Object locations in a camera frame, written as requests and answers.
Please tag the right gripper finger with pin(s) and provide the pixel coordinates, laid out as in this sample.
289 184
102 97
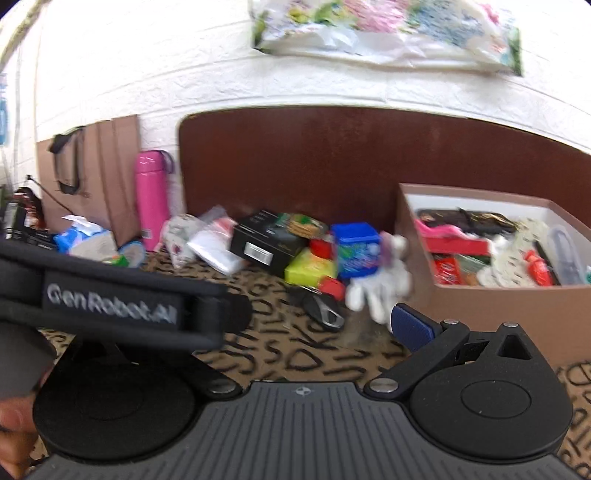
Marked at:
411 328

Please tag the black car keys bunch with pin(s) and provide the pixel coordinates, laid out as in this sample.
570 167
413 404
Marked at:
321 307

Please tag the round blue-rimmed plastic container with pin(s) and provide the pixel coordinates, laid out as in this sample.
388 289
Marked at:
130 255

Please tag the clear ziplock bag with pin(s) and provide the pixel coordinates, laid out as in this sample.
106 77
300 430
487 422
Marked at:
212 241

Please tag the person's left hand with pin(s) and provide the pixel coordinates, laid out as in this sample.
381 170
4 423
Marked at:
18 432

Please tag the blue tissue pack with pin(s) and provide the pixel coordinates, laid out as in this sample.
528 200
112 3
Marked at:
86 240

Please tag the red snack packet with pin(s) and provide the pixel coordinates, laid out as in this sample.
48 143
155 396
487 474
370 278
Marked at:
447 270

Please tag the red flat box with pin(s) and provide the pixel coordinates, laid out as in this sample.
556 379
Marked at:
453 246

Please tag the blue gum box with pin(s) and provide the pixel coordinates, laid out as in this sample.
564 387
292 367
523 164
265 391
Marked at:
357 249

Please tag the pink sock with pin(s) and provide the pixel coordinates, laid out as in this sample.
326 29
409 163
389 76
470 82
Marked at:
442 231

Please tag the floral white insole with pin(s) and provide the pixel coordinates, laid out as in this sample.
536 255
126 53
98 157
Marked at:
507 268

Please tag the red tape roll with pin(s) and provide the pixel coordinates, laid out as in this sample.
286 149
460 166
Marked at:
322 248

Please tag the yellow-green small box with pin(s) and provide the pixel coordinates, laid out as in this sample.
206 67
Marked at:
308 270

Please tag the brown monogram phone case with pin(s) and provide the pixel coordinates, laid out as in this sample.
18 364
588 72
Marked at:
481 223

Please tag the brown paper shopping bag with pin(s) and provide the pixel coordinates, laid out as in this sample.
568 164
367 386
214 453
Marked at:
89 172

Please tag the patterned letter table cloth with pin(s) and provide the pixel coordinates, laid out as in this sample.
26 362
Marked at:
287 400

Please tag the red white tube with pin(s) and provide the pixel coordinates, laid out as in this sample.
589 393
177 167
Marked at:
538 269

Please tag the brown cardboard storage box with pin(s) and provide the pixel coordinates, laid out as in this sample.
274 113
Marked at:
557 318

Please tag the black marker pen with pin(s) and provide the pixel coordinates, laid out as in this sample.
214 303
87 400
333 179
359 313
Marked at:
543 255

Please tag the packaged cookies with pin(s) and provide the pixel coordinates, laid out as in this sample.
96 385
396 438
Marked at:
303 226

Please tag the pink thermos bottle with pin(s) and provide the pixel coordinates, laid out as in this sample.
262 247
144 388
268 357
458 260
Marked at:
152 169

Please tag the clear plastic case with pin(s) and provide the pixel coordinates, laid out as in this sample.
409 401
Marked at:
567 263

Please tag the black product box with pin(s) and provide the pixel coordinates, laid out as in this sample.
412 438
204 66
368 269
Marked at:
263 239

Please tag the dark brown wooden board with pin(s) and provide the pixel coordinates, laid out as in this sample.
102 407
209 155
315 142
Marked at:
343 164

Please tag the black device with cables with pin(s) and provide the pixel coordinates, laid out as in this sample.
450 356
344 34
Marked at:
23 220

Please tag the floral drawstring pouch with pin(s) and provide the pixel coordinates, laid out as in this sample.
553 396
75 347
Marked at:
175 235

